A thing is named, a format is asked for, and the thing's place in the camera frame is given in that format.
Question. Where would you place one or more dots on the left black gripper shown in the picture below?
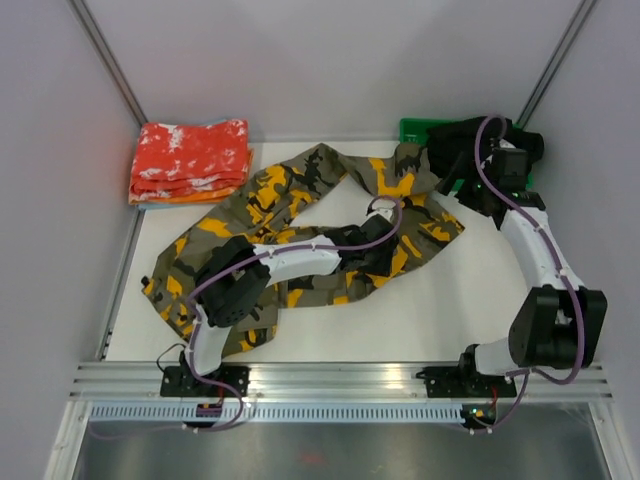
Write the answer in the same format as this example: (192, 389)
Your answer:
(384, 267)

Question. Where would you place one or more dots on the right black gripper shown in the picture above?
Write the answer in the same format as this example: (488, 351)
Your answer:
(464, 167)

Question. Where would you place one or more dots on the black trousers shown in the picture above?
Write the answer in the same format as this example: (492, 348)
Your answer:
(452, 141)

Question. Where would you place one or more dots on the camouflage yellow green trousers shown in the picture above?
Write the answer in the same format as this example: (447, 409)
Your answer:
(264, 211)

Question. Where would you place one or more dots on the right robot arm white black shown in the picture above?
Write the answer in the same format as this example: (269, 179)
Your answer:
(556, 330)

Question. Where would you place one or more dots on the orange folded trousers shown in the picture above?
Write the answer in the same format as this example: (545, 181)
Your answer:
(205, 182)

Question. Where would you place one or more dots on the red white folded trousers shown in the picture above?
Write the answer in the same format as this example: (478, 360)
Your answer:
(190, 157)

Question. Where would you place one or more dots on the green plastic tray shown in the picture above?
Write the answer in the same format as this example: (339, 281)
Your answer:
(413, 130)

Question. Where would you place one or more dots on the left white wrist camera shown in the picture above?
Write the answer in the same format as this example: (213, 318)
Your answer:
(382, 207)

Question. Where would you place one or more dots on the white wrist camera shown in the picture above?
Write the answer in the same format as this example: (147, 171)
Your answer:
(501, 144)
(382, 207)

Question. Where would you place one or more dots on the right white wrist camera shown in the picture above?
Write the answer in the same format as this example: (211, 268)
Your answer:
(501, 144)

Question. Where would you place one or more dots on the right corner aluminium post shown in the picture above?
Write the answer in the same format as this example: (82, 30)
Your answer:
(571, 33)

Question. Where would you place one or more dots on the corner aluminium post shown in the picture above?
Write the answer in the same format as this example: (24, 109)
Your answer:
(101, 46)
(571, 33)

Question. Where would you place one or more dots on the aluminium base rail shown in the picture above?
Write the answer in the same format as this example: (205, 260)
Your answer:
(320, 383)

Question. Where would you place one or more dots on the white slotted cable duct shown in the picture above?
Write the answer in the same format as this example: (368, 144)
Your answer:
(279, 413)

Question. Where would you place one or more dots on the left corner aluminium post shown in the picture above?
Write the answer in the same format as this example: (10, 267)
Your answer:
(101, 46)

